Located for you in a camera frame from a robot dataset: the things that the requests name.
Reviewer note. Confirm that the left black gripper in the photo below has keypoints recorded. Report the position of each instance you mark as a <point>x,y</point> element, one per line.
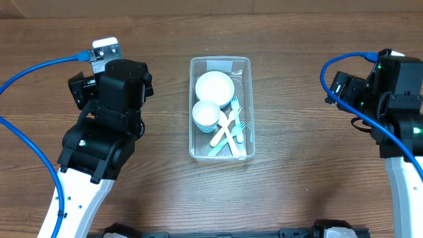
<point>73,90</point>

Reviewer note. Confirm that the white bowl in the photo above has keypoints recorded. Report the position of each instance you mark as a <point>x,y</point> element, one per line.
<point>215,86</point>

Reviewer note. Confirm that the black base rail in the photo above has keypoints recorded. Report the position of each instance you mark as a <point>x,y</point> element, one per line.
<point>320,228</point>

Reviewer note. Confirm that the yellow fork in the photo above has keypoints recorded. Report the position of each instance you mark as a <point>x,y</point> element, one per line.
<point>216,139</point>

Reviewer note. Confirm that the clear plastic container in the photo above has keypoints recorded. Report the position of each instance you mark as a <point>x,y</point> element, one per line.
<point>239,70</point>

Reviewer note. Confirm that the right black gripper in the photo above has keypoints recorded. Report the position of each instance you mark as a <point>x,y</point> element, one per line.
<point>353,84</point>

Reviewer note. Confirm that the light blue fork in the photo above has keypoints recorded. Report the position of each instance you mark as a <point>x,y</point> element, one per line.
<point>237,108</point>

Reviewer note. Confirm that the blue cup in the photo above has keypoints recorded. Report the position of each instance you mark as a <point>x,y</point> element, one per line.
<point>206,129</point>

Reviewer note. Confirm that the pink cup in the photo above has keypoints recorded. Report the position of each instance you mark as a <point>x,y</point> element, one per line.
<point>206,113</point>

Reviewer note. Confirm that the white spoon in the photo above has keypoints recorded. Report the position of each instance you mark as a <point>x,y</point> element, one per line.
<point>228,132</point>

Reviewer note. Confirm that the green fork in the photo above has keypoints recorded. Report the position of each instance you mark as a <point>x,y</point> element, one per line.
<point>238,129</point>

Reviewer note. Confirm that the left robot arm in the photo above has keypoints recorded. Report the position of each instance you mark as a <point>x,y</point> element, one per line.
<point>96,147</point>

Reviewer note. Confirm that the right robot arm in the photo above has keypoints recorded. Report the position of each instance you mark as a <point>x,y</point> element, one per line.
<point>402,151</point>

